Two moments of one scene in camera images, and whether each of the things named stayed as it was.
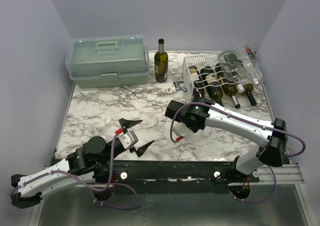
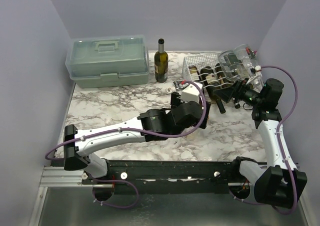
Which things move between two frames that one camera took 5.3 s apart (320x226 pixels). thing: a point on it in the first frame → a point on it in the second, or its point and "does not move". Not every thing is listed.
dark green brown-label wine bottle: [161, 63] does not move
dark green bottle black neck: [212, 85] does not move
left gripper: [141, 150] → [176, 100]
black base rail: [174, 177] does not move
